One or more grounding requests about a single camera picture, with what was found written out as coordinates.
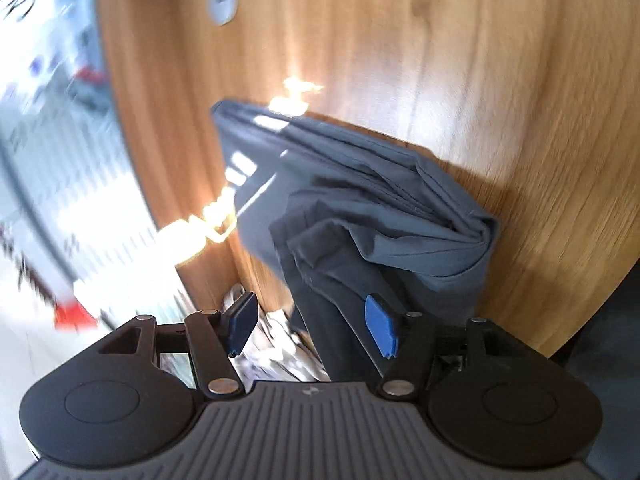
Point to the orange object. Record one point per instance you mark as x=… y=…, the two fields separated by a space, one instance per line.
x=75 y=315

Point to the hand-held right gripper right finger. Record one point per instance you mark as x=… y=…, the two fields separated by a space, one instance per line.
x=381 y=327

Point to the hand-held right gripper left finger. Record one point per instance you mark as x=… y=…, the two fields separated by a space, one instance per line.
x=240 y=327

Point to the silver desk grommet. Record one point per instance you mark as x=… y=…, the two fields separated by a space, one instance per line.
x=222 y=2

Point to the striped glass desk partition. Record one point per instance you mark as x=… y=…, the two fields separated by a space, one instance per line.
x=60 y=160

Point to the grey pants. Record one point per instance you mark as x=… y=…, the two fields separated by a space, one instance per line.
x=360 y=210

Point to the red object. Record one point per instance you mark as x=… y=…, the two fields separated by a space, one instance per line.
x=91 y=76

